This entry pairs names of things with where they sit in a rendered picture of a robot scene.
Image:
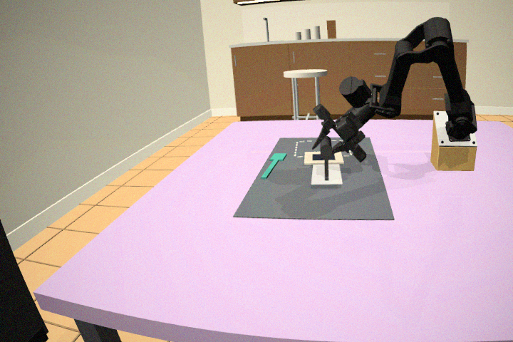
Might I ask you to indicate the teal flat trowel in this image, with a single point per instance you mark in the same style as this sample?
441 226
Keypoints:
275 158

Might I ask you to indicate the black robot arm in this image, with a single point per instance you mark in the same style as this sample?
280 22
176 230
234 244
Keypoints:
439 48

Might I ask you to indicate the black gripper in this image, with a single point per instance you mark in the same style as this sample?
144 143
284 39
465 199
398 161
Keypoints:
329 123

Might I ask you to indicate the cream square tile with dark blue centre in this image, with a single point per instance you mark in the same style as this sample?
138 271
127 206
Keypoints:
314 158

